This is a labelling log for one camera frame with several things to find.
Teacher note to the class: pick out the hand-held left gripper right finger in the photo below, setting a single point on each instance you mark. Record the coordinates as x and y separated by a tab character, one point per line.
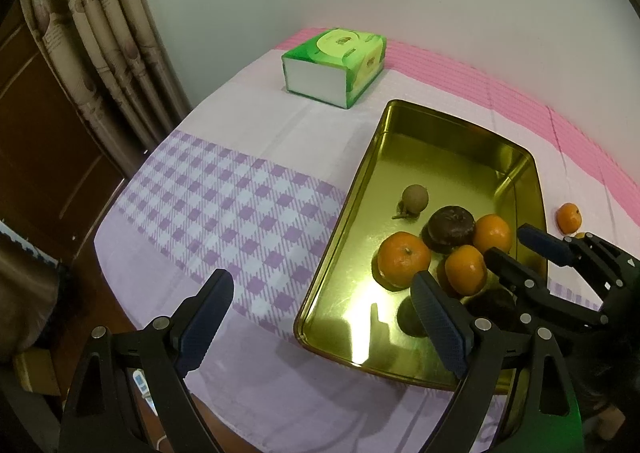
440	323

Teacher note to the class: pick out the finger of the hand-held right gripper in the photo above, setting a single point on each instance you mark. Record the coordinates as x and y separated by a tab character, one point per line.
520	283
545	243

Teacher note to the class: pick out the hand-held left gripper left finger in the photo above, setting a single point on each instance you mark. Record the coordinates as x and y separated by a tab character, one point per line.
205	323

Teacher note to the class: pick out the brown longan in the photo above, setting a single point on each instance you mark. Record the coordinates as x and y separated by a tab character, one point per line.
416	198
411	319

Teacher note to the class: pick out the dark brown round fruit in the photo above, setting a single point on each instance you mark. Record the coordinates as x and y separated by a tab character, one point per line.
492	303
450	228

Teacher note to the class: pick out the small orange mandarin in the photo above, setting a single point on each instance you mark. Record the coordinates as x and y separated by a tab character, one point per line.
466	269

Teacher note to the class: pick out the gold tin box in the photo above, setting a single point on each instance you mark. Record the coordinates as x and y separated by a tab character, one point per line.
450	158

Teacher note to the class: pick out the person's right hand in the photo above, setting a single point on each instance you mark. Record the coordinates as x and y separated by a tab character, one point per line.
612	423

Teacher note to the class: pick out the white power strip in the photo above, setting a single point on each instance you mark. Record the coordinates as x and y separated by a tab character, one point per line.
141	385

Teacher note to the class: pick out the pink and purple plaid tablecloth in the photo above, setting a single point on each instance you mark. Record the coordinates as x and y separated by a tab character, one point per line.
225	158

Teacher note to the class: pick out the brown cloth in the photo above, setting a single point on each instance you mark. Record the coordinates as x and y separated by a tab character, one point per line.
30	303

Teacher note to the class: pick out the brown wooden door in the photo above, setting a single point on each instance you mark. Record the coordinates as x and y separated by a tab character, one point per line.
50	158

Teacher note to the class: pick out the green tissue pack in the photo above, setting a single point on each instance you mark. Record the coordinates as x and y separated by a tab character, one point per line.
330	68

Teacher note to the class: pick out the beige patterned curtain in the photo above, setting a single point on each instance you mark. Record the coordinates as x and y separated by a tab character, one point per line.
100	33

